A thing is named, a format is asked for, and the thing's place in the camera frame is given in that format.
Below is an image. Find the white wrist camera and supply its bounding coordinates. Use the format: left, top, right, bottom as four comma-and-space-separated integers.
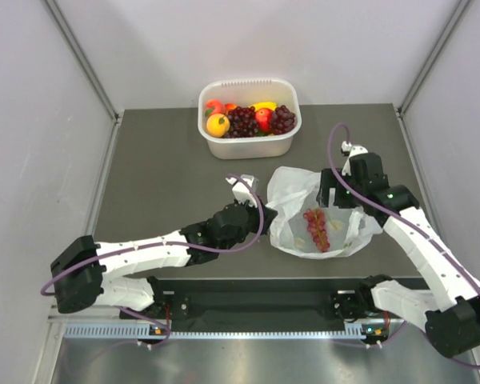
341, 141, 368, 176
226, 174, 258, 208

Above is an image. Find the white plastic tub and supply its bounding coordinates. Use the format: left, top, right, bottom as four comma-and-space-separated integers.
198, 78, 302, 159

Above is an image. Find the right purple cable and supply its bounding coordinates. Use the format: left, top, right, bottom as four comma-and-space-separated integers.
327, 122, 480, 368

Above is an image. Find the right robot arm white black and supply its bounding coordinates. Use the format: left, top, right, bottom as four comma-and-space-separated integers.
316, 146, 480, 358

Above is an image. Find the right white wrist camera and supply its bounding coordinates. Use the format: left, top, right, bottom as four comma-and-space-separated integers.
341, 141, 368, 176

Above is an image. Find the yellow banana bunch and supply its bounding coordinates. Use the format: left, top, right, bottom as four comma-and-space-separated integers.
250, 102, 278, 111

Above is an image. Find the white plastic fruit bag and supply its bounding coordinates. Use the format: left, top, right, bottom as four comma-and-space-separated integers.
267, 166, 382, 260

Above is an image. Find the grey slotted cable duct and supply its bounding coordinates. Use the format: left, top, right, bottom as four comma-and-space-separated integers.
63, 322, 389, 341

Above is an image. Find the light pink grape bunch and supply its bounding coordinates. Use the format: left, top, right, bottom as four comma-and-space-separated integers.
303, 208, 330, 253

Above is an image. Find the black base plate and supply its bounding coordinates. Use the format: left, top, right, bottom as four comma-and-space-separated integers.
139, 278, 380, 332

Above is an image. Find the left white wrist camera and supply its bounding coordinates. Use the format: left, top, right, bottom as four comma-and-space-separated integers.
226, 174, 258, 208

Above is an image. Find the dark red grape bunch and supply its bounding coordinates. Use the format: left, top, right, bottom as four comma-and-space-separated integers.
222, 120, 260, 138

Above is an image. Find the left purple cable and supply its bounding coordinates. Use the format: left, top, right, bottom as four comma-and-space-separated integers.
39, 173, 265, 297

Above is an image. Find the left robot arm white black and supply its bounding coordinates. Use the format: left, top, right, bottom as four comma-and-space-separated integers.
50, 201, 277, 318

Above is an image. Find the red apple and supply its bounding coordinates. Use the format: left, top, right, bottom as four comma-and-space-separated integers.
225, 103, 238, 115
255, 108, 273, 133

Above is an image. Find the purple cable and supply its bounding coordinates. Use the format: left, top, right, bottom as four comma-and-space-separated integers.
327, 122, 480, 368
39, 173, 265, 297

